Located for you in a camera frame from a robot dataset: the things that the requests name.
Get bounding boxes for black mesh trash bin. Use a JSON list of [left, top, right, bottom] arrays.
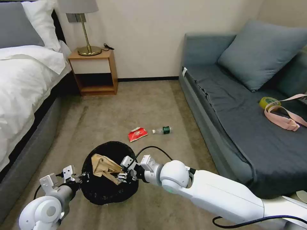
[[81, 141, 140, 206]]

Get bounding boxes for brown paper bag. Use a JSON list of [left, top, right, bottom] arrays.
[[91, 154, 124, 186]]

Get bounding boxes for red snack wrapper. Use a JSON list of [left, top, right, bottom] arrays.
[[128, 126, 148, 143]]

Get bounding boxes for plastic bottle with green label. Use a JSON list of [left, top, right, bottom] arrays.
[[152, 126, 172, 134]]

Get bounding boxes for white duvet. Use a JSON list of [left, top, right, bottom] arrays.
[[0, 40, 72, 172]]

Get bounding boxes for wooden nightstand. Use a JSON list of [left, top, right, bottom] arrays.
[[68, 47, 118, 97]]

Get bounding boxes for dark grey sofa cover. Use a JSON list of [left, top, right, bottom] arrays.
[[182, 66, 307, 199]]

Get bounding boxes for brass table lamp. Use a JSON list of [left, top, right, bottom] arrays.
[[58, 0, 102, 57]]

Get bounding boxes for yellow tape roll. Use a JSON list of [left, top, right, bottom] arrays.
[[259, 96, 281, 110]]

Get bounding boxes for grey-blue sofa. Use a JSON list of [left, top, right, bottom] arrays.
[[178, 33, 307, 199]]

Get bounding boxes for black headboard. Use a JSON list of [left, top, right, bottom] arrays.
[[51, 9, 67, 45]]

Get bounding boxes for white pillow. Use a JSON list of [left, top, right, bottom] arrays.
[[21, 0, 62, 52]]

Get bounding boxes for grey pillow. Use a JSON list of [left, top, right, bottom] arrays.
[[0, 2, 45, 50]]

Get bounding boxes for pale round object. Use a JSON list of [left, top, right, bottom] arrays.
[[295, 191, 307, 204]]

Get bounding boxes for large blue-grey cushion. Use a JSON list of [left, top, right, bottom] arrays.
[[217, 20, 307, 93]]

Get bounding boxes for grey-green cushion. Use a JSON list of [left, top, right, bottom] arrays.
[[276, 45, 307, 97]]

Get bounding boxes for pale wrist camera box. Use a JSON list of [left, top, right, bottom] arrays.
[[120, 156, 135, 169], [62, 165, 77, 181]]

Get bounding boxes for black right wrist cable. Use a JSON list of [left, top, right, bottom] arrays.
[[131, 146, 173, 168]]

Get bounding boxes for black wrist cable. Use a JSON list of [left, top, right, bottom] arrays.
[[33, 184, 43, 200], [131, 146, 173, 168]]

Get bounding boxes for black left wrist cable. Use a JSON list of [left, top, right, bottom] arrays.
[[33, 184, 43, 200]]

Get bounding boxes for grey bed frame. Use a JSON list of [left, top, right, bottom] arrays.
[[0, 96, 62, 216]]

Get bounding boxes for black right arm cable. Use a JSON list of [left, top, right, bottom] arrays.
[[212, 215, 307, 228]]

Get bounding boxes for pink fabric strap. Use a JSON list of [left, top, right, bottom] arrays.
[[264, 94, 307, 132]]

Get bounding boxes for grey wall switch plate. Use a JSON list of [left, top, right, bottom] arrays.
[[67, 13, 87, 23]]

